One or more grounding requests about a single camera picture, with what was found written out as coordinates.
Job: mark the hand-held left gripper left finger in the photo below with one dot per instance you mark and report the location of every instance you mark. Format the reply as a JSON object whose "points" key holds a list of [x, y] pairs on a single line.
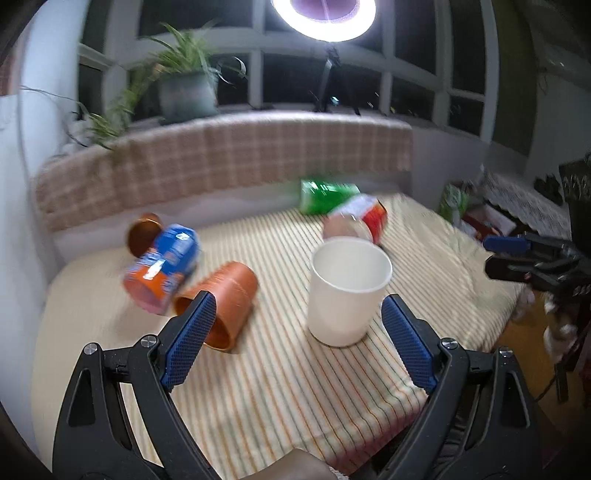
{"points": [[191, 332]]}

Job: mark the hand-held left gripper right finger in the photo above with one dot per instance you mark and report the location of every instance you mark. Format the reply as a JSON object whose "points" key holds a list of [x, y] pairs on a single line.
{"points": [[408, 337]]}

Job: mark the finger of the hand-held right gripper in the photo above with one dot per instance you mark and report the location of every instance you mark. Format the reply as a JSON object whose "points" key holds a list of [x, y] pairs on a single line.
{"points": [[517, 271], [508, 244]]}

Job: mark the orange plastic cup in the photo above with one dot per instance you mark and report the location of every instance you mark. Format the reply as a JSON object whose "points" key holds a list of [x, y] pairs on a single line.
{"points": [[231, 290]]}

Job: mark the small copper cup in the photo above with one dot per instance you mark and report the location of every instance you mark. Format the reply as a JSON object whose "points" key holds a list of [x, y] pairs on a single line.
{"points": [[142, 233]]}

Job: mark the red and white noodle cup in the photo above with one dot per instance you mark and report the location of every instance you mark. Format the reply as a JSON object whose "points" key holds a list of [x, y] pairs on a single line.
{"points": [[369, 214]]}

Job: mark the red box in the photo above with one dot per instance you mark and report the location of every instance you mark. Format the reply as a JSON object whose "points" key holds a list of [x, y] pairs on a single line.
{"points": [[489, 221]]}

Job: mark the pale patterned cloth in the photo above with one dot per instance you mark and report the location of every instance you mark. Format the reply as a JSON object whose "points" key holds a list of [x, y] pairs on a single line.
{"points": [[558, 327]]}

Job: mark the white lace cloth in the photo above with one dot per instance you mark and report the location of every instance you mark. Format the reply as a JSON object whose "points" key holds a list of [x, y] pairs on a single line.
{"points": [[521, 198]]}

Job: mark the green plastic bag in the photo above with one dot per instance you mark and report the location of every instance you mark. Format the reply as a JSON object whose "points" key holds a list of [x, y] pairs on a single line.
{"points": [[452, 201]]}

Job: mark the blue and orange snack can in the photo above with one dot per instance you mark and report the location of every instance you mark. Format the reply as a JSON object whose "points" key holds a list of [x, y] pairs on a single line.
{"points": [[168, 263]]}

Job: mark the dark box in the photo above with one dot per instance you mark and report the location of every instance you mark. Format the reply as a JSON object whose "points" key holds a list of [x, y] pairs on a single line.
{"points": [[577, 198]]}

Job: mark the striped sheet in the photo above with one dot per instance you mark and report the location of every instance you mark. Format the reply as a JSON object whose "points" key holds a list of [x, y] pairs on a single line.
{"points": [[277, 397]]}

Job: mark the green snack packet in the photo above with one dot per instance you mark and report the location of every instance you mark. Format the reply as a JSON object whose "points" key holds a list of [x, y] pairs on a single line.
{"points": [[323, 196]]}

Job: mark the plaid blanket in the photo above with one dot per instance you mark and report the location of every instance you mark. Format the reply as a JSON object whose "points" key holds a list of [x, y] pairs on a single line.
{"points": [[231, 152]]}

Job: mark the potted spider plant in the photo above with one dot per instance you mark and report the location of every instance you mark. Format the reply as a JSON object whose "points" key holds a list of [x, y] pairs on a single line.
{"points": [[187, 94]]}

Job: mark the black tripod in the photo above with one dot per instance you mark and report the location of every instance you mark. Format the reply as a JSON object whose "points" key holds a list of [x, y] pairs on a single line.
{"points": [[328, 69]]}

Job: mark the white window frame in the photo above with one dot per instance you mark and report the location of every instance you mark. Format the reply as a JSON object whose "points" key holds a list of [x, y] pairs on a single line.
{"points": [[256, 76]]}

